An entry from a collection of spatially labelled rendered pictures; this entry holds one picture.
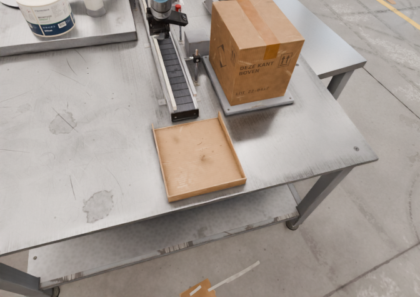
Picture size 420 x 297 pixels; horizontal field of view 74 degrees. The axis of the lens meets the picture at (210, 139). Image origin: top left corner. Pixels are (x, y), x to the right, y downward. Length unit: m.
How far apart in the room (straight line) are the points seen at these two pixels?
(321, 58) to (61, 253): 1.58
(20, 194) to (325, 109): 1.15
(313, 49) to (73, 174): 1.23
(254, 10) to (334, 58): 0.56
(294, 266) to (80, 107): 1.38
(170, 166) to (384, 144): 1.88
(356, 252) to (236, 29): 1.46
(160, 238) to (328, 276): 0.96
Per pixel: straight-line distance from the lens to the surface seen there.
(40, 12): 1.47
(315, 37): 1.65
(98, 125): 1.12
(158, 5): 1.04
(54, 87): 1.33
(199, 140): 1.02
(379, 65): 3.22
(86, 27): 1.53
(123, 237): 1.55
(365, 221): 2.07
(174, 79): 1.18
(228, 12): 1.12
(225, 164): 0.97
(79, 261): 1.57
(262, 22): 1.09
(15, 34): 1.61
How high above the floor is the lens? 1.66
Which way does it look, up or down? 54 degrees down
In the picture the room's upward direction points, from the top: 5 degrees clockwise
